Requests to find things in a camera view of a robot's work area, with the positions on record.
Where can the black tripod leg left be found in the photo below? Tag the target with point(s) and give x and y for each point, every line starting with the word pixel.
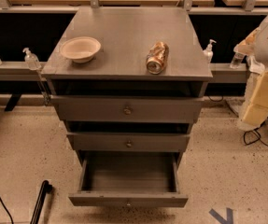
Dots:
pixel 45 189

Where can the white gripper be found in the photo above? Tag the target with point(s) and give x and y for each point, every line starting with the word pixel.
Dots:
pixel 256 45

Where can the clear pump sanitizer bottle right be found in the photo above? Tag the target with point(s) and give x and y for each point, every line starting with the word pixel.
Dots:
pixel 208 52

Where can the crushed orange soda can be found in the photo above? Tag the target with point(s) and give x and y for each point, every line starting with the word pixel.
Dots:
pixel 157 58

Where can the beige paper bowl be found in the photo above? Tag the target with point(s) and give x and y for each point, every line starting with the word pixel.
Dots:
pixel 80 49

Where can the grey top drawer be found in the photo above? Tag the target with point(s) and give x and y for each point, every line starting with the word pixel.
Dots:
pixel 127 109

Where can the clear pump sanitizer bottle left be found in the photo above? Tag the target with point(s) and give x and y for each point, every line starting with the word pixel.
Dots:
pixel 31 60

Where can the grey wooden drawer cabinet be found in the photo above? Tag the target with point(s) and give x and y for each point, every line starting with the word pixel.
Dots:
pixel 119 69

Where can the clear plastic water bottle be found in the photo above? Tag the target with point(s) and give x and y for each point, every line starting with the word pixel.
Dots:
pixel 237 60

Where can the white power strip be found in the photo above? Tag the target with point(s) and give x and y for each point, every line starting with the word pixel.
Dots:
pixel 235 105

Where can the grey drawer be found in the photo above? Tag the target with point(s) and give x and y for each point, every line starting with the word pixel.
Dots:
pixel 128 179
pixel 153 142
pixel 127 109

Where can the white crumpled cloth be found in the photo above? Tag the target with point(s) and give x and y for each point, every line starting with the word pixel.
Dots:
pixel 254 66

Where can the clear pump sanitizer bottle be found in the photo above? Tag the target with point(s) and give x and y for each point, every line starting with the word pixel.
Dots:
pixel 31 60
pixel 208 52

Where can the grey middle drawer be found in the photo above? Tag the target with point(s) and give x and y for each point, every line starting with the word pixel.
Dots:
pixel 153 142

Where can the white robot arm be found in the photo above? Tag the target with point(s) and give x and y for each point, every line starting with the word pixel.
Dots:
pixel 252 80

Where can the grey bottom drawer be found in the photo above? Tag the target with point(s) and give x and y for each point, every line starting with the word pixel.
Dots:
pixel 128 179

